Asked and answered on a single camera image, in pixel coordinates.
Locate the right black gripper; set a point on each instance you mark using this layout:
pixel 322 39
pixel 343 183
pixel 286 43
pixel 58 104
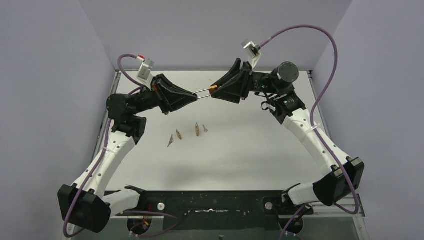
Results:
pixel 233 91

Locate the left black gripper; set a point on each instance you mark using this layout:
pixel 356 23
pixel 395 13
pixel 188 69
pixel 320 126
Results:
pixel 159 94

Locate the small brass padlock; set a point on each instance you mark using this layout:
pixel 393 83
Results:
pixel 205 93

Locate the brass padlock shackle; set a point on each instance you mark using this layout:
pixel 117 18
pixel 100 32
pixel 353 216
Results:
pixel 197 129

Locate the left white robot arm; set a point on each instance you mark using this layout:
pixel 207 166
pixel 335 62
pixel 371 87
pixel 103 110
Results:
pixel 84 203

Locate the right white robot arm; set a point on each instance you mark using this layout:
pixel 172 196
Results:
pixel 337 167

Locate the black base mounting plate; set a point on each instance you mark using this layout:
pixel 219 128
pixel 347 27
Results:
pixel 218 210

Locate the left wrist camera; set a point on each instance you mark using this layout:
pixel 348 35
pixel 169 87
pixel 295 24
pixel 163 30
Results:
pixel 144 75

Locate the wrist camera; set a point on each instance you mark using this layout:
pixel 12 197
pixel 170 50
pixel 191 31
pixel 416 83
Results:
pixel 253 52
pixel 144 75

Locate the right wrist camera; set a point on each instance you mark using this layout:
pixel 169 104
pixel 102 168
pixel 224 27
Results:
pixel 253 52

